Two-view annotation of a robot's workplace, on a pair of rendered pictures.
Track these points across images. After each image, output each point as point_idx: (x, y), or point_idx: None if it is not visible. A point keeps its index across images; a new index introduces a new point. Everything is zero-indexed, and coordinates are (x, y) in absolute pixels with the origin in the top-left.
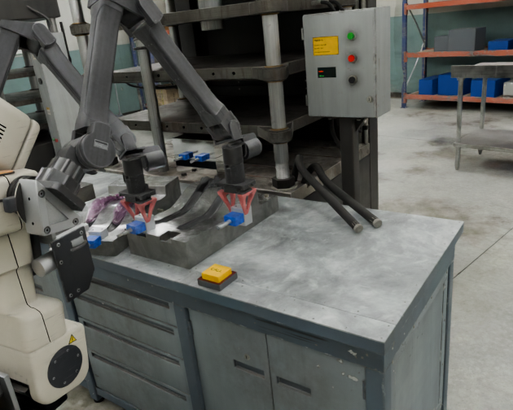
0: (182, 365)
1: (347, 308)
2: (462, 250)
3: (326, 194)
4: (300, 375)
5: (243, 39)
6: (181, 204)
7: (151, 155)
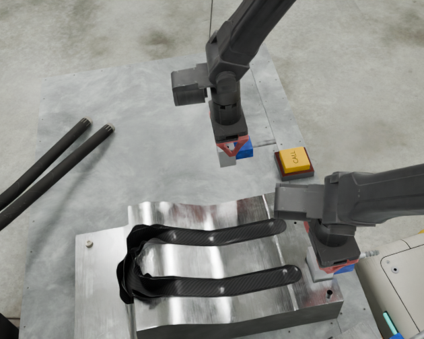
0: None
1: (248, 71)
2: None
3: (60, 167)
4: None
5: None
6: (217, 304)
7: (303, 185)
